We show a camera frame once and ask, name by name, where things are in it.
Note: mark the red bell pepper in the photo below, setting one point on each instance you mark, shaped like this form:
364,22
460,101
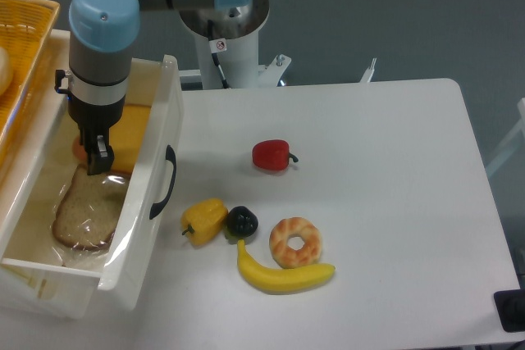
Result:
274,155

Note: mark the yellow cheese slice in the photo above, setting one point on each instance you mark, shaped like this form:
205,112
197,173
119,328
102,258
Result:
126,137

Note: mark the orange wicker basket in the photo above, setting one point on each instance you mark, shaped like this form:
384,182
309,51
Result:
25,28

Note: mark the open upper white drawer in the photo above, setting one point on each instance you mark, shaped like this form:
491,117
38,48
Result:
118,271

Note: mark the brown egg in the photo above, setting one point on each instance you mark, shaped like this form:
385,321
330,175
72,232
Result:
76,150

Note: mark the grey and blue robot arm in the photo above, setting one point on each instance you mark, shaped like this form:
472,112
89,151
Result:
102,34

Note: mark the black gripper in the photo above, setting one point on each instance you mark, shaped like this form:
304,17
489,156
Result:
95,109

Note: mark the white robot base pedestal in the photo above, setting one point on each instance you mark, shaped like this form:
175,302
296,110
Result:
227,47

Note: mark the white drawer cabinet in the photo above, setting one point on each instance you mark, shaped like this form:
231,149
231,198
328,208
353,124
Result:
27,285

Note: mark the dark purple mangosteen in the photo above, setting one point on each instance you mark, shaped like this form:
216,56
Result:
240,223

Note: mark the yellow bell pepper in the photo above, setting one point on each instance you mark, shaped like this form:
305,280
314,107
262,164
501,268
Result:
203,221

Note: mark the brown bread slice in plastic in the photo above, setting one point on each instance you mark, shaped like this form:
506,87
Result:
88,214

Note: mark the yellow banana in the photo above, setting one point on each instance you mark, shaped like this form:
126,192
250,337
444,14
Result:
273,280

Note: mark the black device at table edge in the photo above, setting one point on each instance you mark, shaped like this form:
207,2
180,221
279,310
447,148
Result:
510,308

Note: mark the black drawer handle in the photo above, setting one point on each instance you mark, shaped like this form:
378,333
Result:
167,184

